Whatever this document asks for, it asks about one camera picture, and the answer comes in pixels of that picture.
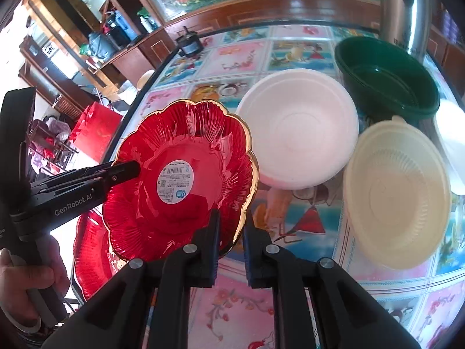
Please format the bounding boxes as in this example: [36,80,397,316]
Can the white bottle green cap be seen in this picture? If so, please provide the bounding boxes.
[138,11,158,33]

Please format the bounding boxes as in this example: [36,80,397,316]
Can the wooden cabinet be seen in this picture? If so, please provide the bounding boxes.
[138,0,382,70]

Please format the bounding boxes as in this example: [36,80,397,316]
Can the blue water jug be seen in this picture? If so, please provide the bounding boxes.
[114,9,139,40]

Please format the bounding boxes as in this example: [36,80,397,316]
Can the small black table device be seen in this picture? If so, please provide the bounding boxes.
[175,26,204,58]

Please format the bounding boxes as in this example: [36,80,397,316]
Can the green plastic bowl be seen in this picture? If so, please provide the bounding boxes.
[334,36,441,126]

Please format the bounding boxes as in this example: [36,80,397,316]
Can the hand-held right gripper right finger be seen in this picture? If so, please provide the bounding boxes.
[243,209,422,349]

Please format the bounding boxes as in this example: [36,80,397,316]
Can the wooden shelf unit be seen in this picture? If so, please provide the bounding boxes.
[18,0,168,106]

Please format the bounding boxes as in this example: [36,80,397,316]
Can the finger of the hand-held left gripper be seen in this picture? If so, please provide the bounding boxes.
[31,163,114,190]
[83,160,141,191]

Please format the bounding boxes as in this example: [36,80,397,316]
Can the fruit print tablecloth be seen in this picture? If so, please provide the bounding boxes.
[100,24,465,349]

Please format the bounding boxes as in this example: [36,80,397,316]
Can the red glass plate gold rim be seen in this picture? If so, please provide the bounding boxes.
[102,99,259,262]
[73,209,128,300]

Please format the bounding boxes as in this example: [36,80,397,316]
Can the stainless steel thermos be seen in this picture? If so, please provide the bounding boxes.
[380,0,437,62]

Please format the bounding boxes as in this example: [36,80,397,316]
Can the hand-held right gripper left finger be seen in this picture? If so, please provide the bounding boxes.
[42,209,222,349]

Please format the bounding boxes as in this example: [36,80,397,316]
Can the red gift bag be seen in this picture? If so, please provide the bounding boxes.
[69,102,124,164]

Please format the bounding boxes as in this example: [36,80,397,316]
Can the person's left hand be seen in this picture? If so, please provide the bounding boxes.
[0,236,71,335]

